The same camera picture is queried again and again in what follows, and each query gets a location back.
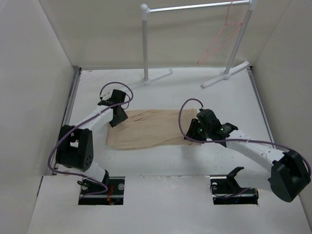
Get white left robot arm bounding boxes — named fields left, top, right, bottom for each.
left=56, top=89, right=129, bottom=195

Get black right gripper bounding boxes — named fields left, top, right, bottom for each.
left=184, top=118, right=212, bottom=144

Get beige drawstring trousers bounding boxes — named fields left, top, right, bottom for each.
left=107, top=109, right=197, bottom=150

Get pink wire hanger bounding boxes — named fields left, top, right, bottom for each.
left=197, top=0, right=243, bottom=66

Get white clothes rack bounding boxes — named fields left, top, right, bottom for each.
left=131, top=0, right=258, bottom=89

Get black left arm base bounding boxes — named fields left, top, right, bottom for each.
left=77, top=177, right=125, bottom=206

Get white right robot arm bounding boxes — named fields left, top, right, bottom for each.
left=183, top=109, right=312, bottom=202

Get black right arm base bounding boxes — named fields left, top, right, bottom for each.
left=209, top=167, right=259, bottom=205

